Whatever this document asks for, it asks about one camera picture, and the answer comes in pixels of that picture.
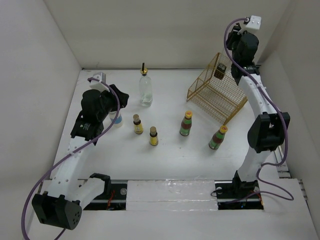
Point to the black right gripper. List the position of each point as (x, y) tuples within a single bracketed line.
[(235, 33)]

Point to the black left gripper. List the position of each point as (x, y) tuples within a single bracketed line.
[(111, 95)]

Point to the tall glass cruet gold spout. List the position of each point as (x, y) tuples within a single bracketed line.
[(145, 87)]

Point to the short glass cruet gold spout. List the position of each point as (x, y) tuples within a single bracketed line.
[(220, 71)]

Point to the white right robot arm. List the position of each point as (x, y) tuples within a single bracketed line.
[(270, 128)]

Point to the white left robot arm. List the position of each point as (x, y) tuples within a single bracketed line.
[(62, 203)]

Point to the white bottle blue label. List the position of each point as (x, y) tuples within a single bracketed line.
[(117, 118)]

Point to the small brown bottle yellow label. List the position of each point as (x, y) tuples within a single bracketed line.
[(138, 128)]

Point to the small brown bottle cork cap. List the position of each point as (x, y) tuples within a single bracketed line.
[(153, 140)]

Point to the red sauce bottle yellow cap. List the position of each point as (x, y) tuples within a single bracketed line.
[(186, 123)]

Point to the red sauce bottle green label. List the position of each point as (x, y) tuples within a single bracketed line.
[(218, 138)]

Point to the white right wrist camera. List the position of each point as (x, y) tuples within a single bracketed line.
[(253, 23)]

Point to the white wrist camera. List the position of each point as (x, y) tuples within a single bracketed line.
[(98, 85), (253, 23)]

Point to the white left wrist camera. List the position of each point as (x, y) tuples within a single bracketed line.
[(98, 85)]

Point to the gold wire basket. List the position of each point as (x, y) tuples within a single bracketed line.
[(222, 99)]

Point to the black mounting rail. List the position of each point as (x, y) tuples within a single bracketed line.
[(159, 195)]

